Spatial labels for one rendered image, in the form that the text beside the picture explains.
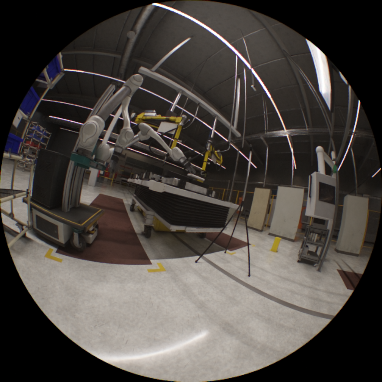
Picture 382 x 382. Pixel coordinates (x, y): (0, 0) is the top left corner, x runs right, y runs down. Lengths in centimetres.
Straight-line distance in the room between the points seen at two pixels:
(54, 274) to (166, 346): 85
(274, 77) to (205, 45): 511
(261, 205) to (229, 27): 1041
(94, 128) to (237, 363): 159
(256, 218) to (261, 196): 99
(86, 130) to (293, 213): 562
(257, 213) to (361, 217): 499
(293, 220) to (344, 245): 269
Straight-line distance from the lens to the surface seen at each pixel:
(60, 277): 111
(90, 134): 89
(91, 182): 690
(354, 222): 589
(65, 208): 137
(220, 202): 174
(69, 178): 131
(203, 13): 974
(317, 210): 245
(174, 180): 172
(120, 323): 86
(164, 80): 332
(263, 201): 569
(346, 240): 580
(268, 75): 1037
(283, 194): 544
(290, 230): 529
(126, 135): 97
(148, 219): 182
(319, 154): 305
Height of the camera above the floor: 78
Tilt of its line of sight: 3 degrees up
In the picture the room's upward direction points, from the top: 14 degrees clockwise
